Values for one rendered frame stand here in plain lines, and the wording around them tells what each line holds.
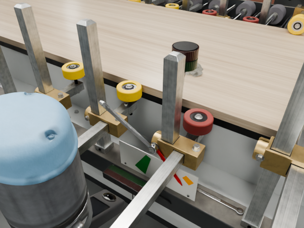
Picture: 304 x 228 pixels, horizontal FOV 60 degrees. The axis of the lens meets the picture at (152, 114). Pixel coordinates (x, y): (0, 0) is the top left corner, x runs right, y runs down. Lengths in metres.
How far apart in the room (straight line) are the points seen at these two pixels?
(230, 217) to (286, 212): 0.30
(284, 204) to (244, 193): 0.44
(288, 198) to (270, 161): 0.10
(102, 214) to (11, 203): 0.18
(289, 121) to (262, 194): 0.21
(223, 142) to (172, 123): 0.30
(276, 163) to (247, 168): 0.36
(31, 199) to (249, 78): 0.80
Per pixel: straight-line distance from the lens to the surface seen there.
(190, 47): 0.59
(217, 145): 0.91
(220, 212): 0.78
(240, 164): 0.93
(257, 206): 0.70
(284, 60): 1.12
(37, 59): 0.92
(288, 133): 0.54
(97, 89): 0.76
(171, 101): 0.60
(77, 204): 0.31
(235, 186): 0.94
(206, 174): 0.95
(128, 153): 0.80
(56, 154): 0.24
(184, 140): 0.69
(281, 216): 0.49
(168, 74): 0.57
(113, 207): 0.45
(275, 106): 0.83
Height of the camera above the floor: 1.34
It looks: 37 degrees down
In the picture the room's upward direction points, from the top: straight up
